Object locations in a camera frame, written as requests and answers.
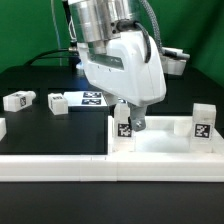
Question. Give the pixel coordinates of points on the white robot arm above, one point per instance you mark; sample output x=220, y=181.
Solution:
x=96, y=22

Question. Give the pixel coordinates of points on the white fiducial marker sheet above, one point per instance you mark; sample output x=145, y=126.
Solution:
x=85, y=98

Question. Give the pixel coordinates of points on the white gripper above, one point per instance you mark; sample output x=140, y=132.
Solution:
x=125, y=74

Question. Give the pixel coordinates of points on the white obstacle bar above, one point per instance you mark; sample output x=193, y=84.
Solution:
x=218, y=143
x=3, y=129
x=108, y=168

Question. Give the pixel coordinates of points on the white square tabletop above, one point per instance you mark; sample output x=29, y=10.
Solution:
x=163, y=134

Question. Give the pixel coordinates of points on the white obstacle right bar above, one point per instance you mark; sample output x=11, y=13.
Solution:
x=218, y=143

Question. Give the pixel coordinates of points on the white obstacle left bar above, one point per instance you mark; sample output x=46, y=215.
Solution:
x=3, y=129

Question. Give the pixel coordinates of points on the white obstacle front bar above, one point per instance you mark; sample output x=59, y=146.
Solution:
x=108, y=168

